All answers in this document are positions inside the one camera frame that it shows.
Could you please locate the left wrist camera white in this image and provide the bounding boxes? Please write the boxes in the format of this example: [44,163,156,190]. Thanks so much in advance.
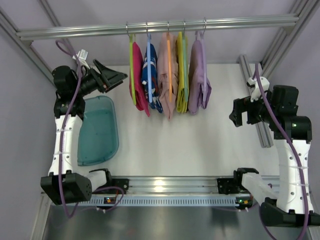
[72,49,90,68]

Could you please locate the blue patterned trousers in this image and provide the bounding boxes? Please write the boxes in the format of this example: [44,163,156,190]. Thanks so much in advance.
[140,43,163,114]

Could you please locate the light pink trousers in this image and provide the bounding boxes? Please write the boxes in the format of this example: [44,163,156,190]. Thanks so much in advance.
[157,33,179,120]

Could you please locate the mint green hanger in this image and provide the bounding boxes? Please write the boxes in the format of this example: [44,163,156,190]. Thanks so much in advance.
[182,32,189,103]

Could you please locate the teal plastic bin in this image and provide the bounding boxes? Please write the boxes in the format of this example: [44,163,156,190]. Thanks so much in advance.
[77,95,119,167]

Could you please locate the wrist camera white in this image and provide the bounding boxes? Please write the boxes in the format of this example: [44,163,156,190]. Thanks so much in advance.
[246,76,270,103]
[72,49,90,68]

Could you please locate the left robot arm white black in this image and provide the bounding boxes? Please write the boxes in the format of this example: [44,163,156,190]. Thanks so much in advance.
[40,59,128,205]

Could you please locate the white slotted cable duct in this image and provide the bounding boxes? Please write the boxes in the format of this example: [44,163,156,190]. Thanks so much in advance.
[82,196,240,207]

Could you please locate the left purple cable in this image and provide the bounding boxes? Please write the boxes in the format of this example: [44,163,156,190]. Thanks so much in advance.
[55,39,87,218]

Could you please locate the orange hanger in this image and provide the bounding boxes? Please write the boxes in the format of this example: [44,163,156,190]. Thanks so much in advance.
[166,32,173,103]

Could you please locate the lilac hanger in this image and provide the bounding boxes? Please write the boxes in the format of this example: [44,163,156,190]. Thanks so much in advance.
[195,31,208,91]

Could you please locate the pink magenta trousers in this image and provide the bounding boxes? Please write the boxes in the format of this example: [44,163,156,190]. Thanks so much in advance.
[132,42,150,117]

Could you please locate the yellow trousers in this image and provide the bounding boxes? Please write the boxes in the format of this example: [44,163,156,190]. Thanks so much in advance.
[176,32,189,114]

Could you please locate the aluminium frame post left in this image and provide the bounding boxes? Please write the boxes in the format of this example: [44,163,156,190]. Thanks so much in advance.
[0,0,53,83]

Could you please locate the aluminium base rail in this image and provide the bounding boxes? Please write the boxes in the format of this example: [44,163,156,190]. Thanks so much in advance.
[109,174,281,196]

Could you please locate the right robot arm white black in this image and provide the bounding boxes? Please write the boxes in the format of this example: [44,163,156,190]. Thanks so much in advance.
[229,85,312,228]

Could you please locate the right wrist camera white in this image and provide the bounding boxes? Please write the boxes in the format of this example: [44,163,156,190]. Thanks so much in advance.
[246,76,270,103]

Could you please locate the aluminium hanging rail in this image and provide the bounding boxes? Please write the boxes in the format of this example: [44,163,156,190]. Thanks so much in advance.
[16,14,299,41]

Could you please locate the lime green hanger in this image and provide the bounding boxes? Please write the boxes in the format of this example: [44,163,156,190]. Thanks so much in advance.
[129,34,137,105]

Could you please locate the lilac trousers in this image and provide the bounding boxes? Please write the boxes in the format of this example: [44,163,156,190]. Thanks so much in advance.
[187,40,212,115]

